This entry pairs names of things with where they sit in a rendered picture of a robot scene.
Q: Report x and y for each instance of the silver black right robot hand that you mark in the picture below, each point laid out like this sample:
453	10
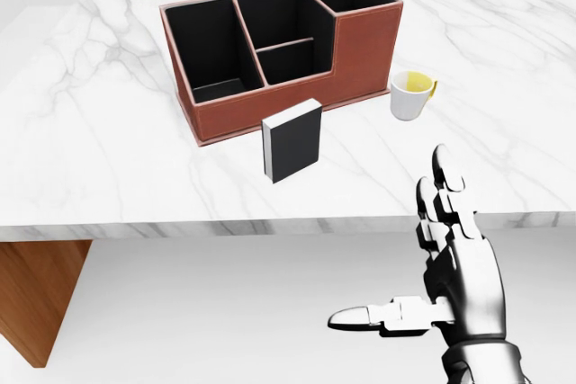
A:
472	280

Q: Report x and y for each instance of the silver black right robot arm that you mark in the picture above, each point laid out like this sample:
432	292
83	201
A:
486	363

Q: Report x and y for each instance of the black book with white pages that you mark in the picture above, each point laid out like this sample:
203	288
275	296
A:
294	143

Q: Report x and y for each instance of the red-brown desk caddy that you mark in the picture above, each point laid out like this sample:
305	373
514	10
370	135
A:
288	60

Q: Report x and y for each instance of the brown wooden table leg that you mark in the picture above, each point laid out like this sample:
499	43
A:
33	294

